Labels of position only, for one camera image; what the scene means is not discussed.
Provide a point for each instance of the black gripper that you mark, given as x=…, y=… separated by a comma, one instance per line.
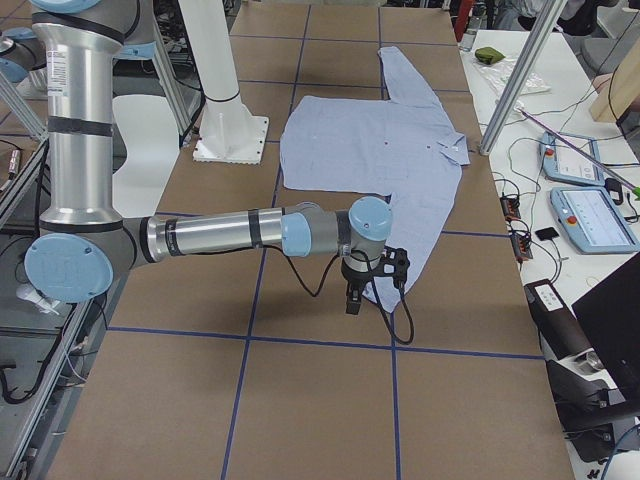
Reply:
x=354, y=280

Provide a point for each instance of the light blue striped shirt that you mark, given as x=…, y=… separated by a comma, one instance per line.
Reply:
x=404, y=147

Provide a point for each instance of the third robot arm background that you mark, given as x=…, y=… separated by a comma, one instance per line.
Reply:
x=21, y=53

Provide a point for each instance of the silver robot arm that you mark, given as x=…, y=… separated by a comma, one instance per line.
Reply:
x=85, y=243

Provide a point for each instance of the orange connector board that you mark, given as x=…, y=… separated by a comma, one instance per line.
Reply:
x=510, y=207
x=521, y=245

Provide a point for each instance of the small black square pad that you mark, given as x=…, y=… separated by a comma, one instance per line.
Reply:
x=547, y=234

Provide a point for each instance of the near teach pendant tablet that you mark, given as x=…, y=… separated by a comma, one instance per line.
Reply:
x=592, y=221

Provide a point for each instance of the teach pendant tablet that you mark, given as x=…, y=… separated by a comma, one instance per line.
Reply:
x=592, y=221
x=562, y=164

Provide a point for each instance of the black monitor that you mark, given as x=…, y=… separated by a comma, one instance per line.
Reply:
x=609, y=316

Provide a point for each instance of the far teach pendant tablet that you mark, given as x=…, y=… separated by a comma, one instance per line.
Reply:
x=562, y=164

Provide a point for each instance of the black desktop device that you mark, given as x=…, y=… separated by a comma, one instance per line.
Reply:
x=594, y=415

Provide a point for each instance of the white plastic chair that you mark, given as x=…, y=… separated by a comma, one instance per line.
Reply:
x=150, y=134

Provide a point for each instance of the green fabric pouch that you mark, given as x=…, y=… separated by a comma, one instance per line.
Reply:
x=488, y=55

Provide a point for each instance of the clear water bottle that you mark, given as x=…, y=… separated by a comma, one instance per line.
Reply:
x=470, y=33

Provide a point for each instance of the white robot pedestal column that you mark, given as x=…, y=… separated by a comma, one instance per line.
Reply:
x=228, y=131

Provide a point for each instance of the aluminium frame post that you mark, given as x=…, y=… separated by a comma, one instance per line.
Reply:
x=532, y=48

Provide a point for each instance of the green handled reacher grabber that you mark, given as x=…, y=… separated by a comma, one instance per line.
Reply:
x=634, y=189

